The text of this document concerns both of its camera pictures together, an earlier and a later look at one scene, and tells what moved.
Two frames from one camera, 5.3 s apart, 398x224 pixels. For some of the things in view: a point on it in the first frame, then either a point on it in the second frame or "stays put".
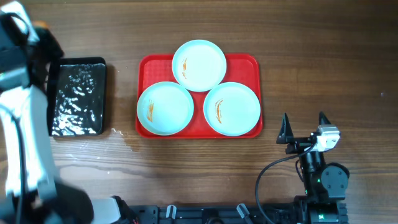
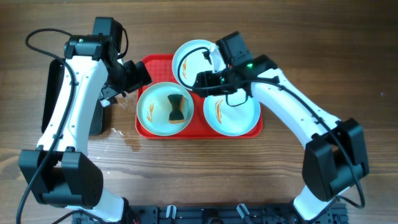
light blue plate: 199,65 stays put
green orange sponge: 40,25 -> 176,114
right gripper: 302,145 -> 204,81
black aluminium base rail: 222,214 stays put
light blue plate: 165,108 stays put
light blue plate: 232,109 stays put
